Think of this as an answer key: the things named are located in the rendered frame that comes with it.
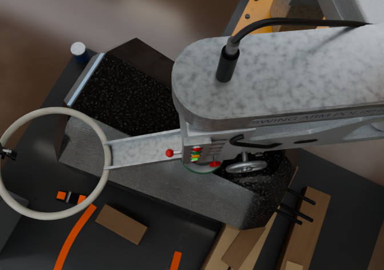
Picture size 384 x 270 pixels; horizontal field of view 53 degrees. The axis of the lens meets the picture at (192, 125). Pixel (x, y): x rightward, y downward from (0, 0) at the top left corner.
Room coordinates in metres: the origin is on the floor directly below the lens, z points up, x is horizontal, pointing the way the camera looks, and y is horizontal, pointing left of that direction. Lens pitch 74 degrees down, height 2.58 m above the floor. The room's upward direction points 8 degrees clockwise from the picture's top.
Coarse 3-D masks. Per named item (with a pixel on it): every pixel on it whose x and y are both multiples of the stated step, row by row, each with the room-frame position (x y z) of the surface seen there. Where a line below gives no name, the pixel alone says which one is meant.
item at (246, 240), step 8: (240, 232) 0.07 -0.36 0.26; (248, 232) 0.08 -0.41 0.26; (256, 232) 0.09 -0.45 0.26; (240, 240) 0.03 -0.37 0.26; (248, 240) 0.04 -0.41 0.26; (256, 240) 0.04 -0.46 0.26; (232, 248) -0.02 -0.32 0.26; (240, 248) -0.01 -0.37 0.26; (248, 248) -0.01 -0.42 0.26; (224, 256) -0.07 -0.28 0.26; (232, 256) -0.06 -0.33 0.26; (240, 256) -0.06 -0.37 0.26; (232, 264) -0.11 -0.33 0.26; (240, 264) -0.10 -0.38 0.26
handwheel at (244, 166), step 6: (246, 156) 0.31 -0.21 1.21; (240, 162) 0.27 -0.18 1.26; (246, 162) 0.27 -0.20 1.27; (252, 162) 0.28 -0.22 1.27; (258, 162) 0.28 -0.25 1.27; (264, 162) 0.29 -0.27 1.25; (228, 168) 0.25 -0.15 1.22; (234, 168) 0.25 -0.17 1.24; (240, 168) 0.26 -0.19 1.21; (246, 168) 0.26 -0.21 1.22; (252, 168) 0.27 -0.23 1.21; (258, 168) 0.28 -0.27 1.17
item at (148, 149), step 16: (112, 144) 0.35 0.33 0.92; (128, 144) 0.36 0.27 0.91; (144, 144) 0.36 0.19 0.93; (160, 144) 0.37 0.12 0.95; (176, 144) 0.37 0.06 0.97; (112, 160) 0.28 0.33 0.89; (128, 160) 0.29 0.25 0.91; (144, 160) 0.29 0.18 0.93; (160, 160) 0.29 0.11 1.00; (176, 160) 0.31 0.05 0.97
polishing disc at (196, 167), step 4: (220, 160) 0.36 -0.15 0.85; (184, 164) 0.32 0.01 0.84; (188, 164) 0.32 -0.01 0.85; (192, 164) 0.32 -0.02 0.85; (196, 164) 0.32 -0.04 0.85; (200, 164) 0.33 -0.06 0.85; (204, 164) 0.33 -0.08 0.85; (208, 164) 0.33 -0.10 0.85; (192, 168) 0.30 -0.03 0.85; (196, 168) 0.31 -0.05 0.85; (200, 168) 0.31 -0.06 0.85; (204, 168) 0.31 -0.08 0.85; (208, 168) 0.31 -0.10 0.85; (212, 168) 0.32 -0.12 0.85; (216, 168) 0.32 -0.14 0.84; (200, 172) 0.29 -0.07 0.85; (204, 172) 0.29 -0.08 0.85
